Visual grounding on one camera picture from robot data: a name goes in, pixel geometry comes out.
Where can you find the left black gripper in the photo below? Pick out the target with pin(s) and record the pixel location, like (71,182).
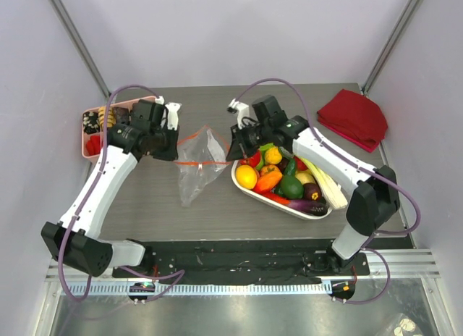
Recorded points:
(171,153)

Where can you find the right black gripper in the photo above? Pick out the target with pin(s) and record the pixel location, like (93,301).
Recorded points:
(236,144)

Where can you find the yellow orange toy fruit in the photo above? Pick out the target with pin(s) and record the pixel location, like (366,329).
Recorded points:
(246,176)

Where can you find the yellow toy pepper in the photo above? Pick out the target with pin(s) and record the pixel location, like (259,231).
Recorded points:
(273,156)

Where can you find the orange toy tomato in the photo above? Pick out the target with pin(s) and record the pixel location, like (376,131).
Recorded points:
(269,168)

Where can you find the clear zip top bag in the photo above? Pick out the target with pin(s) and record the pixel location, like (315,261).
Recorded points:
(201,159)

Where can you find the orange toy bell pepper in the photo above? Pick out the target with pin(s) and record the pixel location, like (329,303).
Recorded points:
(267,182)

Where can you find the green toy avocado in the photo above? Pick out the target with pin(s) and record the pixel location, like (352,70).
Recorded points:
(291,187)

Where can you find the red toy apple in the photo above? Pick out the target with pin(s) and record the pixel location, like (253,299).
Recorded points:
(252,161)

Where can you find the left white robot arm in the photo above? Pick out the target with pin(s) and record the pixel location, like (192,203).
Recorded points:
(74,240)

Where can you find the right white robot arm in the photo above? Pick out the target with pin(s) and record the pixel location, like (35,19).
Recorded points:
(373,198)

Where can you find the light green toy fruit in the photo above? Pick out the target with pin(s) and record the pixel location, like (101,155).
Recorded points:
(265,147)

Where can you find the red toy chili pepper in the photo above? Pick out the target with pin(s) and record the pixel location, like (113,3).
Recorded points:
(276,198)

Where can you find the tan striped pastry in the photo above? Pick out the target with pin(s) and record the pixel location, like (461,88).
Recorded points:
(106,116)

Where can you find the red candies in tray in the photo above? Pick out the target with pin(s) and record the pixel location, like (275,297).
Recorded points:
(93,145)

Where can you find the yellow toy lemon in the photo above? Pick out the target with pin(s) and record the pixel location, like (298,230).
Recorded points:
(305,177)

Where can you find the pink divided snack tray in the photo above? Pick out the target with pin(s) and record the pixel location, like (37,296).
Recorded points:
(90,126)

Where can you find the white plastic basket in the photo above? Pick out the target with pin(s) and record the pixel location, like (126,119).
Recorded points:
(271,203)

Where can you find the dark purple toy mangosteen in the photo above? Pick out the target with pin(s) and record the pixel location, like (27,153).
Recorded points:
(312,191)

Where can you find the purple toy eggplant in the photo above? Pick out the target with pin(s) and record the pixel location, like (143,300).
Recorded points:
(313,208)

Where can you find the white green toy leek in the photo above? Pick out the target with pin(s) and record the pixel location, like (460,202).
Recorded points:
(330,189)

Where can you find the red folded cloth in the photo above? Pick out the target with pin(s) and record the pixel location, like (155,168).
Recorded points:
(355,118)

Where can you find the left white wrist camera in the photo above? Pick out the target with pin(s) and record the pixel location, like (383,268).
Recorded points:
(170,117)

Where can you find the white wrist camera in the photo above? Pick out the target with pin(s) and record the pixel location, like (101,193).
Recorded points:
(170,117)
(240,110)

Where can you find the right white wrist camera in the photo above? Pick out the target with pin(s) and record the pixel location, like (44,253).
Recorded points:
(240,110)

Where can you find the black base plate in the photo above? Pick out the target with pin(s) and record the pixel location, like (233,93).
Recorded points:
(248,262)

